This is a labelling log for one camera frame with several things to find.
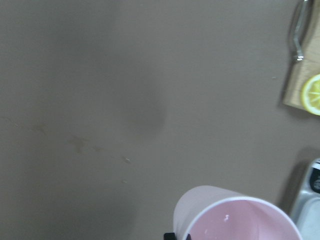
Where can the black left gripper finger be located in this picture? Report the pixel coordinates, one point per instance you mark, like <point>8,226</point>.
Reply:
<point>172,236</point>

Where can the pink plastic cup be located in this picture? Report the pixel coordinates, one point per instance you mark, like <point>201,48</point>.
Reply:
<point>212,213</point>

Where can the silver kitchen scale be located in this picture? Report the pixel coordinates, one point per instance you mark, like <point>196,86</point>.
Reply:
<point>305,211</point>

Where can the lemon slice at board top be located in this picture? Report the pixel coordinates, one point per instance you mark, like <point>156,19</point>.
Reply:
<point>310,95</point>

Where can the wooden cutting board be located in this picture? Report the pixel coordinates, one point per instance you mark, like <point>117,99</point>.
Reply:
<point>301,71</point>

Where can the metal cutting board handle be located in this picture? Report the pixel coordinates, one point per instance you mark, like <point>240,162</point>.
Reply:
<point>298,29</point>

